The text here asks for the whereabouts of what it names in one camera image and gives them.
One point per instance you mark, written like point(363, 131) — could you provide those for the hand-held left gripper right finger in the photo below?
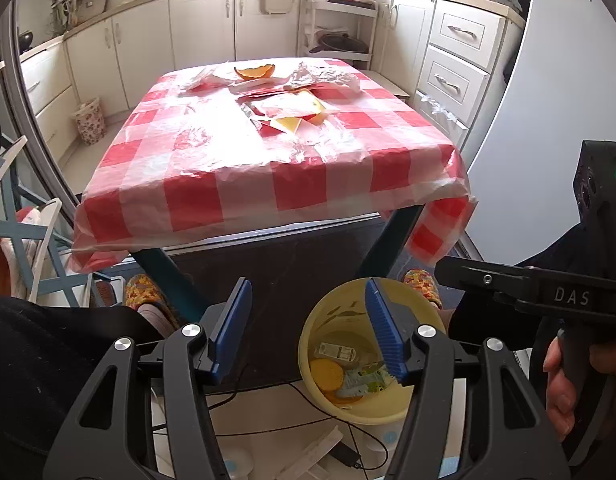
point(388, 340)

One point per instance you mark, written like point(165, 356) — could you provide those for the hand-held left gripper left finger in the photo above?
point(233, 330)

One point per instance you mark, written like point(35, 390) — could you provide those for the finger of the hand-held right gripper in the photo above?
point(488, 276)

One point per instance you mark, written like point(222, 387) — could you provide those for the green wrapper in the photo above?
point(363, 381)

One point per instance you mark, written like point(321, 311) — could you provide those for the small clear bottle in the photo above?
point(338, 352)

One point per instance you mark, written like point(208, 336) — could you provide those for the yellow round lid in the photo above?
point(327, 374)

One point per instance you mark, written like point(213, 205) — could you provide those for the yellow plastic bucket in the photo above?
point(320, 320)

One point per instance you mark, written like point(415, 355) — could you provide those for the small orange peel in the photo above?
point(348, 400)

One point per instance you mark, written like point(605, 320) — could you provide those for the pile of plastic wrappers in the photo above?
point(288, 112)

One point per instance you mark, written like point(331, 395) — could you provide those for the clear plastic bag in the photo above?
point(203, 80)

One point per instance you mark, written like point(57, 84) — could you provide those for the large orange peel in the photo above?
point(255, 73)

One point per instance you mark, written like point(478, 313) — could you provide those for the person's right hand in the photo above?
point(555, 385)

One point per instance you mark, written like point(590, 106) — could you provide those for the person's right leg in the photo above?
point(488, 320)

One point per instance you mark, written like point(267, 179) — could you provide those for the person's right crocheted slipper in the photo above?
point(423, 285)

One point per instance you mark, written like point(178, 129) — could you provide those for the person's crocheted slipper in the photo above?
point(145, 297)
point(423, 285)

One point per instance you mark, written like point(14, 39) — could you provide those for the person's left crocheted slipper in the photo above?
point(145, 297)

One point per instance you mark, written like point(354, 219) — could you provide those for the white refrigerator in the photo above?
point(548, 110)

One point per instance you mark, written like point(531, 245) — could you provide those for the red checkered plastic tablecloth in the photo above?
point(213, 185)

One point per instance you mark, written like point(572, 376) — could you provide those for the white and blue shoe rack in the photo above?
point(33, 260)

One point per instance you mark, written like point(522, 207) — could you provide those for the white low box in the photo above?
point(388, 85)

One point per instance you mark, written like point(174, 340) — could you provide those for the white drawer cabinet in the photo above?
point(453, 50)

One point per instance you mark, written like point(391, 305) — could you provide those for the red and white slipper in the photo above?
point(29, 230)

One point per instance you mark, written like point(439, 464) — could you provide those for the floral waste bin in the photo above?
point(89, 122)

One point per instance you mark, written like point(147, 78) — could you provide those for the black pan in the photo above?
point(343, 42)

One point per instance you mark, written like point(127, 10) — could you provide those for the white corner shelf trolley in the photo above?
point(360, 12)

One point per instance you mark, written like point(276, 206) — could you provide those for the white base cabinets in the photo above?
point(188, 25)

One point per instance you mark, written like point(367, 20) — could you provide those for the grey sliding door frame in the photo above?
point(23, 110)

